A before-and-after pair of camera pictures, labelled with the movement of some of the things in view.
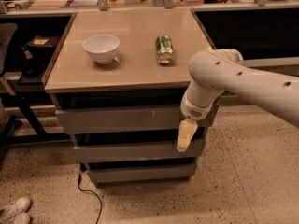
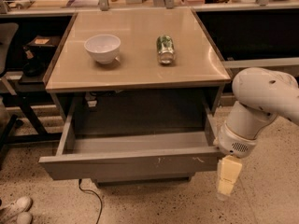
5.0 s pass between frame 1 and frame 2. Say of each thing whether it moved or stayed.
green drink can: stayed
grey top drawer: moved
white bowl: stayed
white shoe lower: stayed
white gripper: moved
